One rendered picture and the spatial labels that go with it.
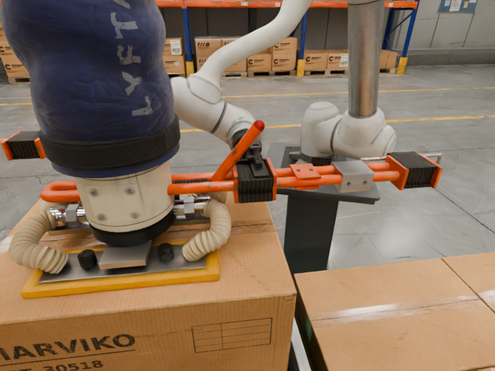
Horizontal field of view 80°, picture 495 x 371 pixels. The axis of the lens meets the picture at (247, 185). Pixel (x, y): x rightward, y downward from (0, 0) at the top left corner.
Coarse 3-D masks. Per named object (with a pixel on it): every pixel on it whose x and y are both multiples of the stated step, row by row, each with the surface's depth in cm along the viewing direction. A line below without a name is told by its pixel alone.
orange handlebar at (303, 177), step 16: (176, 176) 61; (192, 176) 61; (208, 176) 61; (288, 176) 63; (304, 176) 60; (320, 176) 60; (336, 176) 61; (384, 176) 62; (48, 192) 55; (64, 192) 55; (176, 192) 57; (192, 192) 58; (208, 192) 59
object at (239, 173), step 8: (240, 160) 64; (248, 160) 64; (264, 160) 64; (232, 168) 60; (240, 168) 62; (248, 168) 62; (272, 168) 60; (232, 176) 61; (240, 176) 59; (248, 176) 59; (272, 176) 58; (240, 184) 56; (248, 184) 56; (256, 184) 57; (264, 184) 57; (272, 184) 57; (240, 192) 58; (248, 192) 58; (256, 192) 58; (264, 192) 59; (272, 192) 59; (240, 200) 58; (248, 200) 58; (256, 200) 58; (264, 200) 59; (272, 200) 59
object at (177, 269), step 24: (72, 264) 55; (96, 264) 55; (168, 264) 55; (192, 264) 55; (216, 264) 56; (24, 288) 51; (48, 288) 51; (72, 288) 51; (96, 288) 52; (120, 288) 52
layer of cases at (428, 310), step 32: (480, 256) 117; (320, 288) 104; (352, 288) 104; (384, 288) 104; (416, 288) 104; (448, 288) 104; (480, 288) 104; (320, 320) 93; (352, 320) 93; (384, 320) 93; (416, 320) 93; (448, 320) 93; (480, 320) 93; (320, 352) 85; (352, 352) 84; (384, 352) 84; (416, 352) 84; (448, 352) 84; (480, 352) 84
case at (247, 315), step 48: (48, 240) 64; (96, 240) 64; (240, 240) 64; (0, 288) 53; (144, 288) 53; (192, 288) 53; (240, 288) 53; (288, 288) 53; (0, 336) 49; (48, 336) 50; (96, 336) 52; (144, 336) 53; (192, 336) 55; (240, 336) 57; (288, 336) 59
